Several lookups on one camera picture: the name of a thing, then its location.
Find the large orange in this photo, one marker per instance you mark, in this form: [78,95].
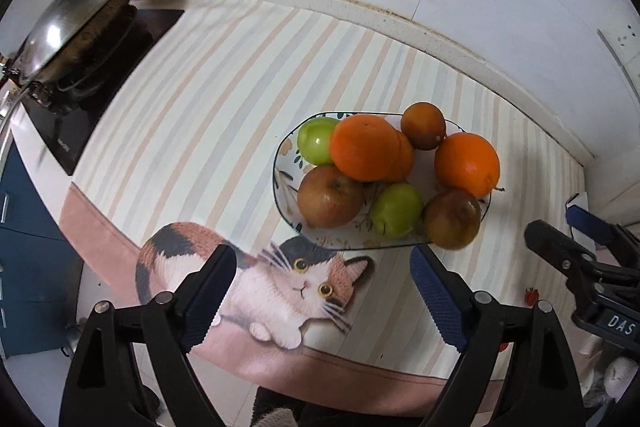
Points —
[365,148]

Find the black glass cooktop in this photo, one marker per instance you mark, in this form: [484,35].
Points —
[75,142]

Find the black wok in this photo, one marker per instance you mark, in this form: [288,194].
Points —
[100,42]

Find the blue kitchen cabinet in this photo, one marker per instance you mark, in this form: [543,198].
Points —
[30,257]

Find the small orange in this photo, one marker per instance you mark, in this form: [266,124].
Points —
[467,164]

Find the white wall outlet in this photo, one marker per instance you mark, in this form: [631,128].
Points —
[622,39]

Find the steel wok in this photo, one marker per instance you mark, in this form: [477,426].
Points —
[70,27]

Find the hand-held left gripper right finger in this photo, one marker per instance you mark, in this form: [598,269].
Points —
[436,302]

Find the dark brownish orange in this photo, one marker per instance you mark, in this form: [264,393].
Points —
[423,125]

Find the white power bank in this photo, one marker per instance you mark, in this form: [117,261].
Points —
[576,199]

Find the floral oval plate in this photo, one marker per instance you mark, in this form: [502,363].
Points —
[286,202]

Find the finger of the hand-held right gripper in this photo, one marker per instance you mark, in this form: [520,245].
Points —
[590,224]
[555,242]

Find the striped cat tablecloth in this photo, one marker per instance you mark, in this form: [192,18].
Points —
[210,117]

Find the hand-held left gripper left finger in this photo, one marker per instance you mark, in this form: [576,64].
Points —
[210,302]

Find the green apple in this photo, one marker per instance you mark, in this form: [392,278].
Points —
[396,210]
[316,140]

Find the brown red apple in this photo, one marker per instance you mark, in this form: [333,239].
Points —
[330,196]
[451,219]

